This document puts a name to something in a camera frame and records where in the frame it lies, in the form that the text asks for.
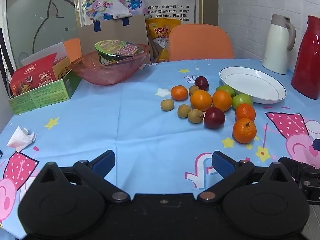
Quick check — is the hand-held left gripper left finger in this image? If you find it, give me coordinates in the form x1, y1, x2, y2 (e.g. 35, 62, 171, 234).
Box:
32, 150, 131, 203

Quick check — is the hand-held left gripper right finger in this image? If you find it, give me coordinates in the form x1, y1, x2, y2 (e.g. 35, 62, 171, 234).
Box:
197, 151, 298, 203

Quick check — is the mandarin with stem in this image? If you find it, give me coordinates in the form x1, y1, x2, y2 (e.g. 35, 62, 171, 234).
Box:
232, 118, 257, 144

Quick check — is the dark red plum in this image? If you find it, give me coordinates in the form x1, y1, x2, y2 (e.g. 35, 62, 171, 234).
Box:
203, 107, 225, 130
194, 76, 209, 92

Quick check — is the small mandarin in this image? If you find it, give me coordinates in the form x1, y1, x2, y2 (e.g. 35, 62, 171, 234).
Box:
171, 85, 188, 101
235, 103, 256, 122

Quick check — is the large orange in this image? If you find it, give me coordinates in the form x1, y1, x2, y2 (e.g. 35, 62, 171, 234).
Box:
190, 90, 213, 112
212, 90, 233, 112

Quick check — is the small green apple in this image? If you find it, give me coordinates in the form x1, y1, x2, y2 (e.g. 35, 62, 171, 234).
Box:
215, 85, 235, 98
232, 94, 253, 110

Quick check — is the white ceramic plate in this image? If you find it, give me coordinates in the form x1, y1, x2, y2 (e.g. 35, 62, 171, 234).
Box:
219, 66, 287, 104

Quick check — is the blue printed tablecloth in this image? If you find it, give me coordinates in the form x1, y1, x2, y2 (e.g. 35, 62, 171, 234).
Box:
0, 59, 320, 240

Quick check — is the red thermos jug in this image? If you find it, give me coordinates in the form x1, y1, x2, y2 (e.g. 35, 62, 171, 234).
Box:
290, 15, 320, 100

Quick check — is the crumpled white tissue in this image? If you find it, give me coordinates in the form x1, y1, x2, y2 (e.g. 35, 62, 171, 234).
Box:
6, 126, 37, 152

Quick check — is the green carton box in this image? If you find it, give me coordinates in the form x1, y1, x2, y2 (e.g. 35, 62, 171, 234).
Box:
7, 55, 83, 115

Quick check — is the white thermos jug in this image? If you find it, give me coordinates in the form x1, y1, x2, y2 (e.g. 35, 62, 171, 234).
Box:
262, 14, 297, 75

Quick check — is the red snack packet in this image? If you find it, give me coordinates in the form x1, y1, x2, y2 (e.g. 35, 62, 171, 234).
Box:
10, 52, 58, 97

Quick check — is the instant noodle cup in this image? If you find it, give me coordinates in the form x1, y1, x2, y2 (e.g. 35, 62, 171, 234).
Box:
94, 39, 146, 65

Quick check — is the orange mesh chair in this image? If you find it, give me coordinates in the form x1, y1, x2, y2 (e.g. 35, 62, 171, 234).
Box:
168, 24, 235, 62

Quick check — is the white card sheet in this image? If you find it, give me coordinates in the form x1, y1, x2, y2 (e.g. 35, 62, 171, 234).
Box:
20, 41, 68, 67

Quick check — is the brown cardboard box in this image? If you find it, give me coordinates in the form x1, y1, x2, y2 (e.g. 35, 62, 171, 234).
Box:
77, 14, 152, 65

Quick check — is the yellow plastic bag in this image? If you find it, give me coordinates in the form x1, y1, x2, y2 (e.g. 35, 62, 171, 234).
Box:
146, 18, 182, 63

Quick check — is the floral cloth bundle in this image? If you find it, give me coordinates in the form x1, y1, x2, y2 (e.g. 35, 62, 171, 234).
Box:
84, 0, 150, 22

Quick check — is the cat outline decal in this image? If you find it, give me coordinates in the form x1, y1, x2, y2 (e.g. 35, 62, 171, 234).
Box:
32, 0, 75, 55

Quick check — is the wall poster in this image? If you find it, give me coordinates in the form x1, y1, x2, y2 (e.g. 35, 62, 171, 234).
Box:
77, 0, 200, 28

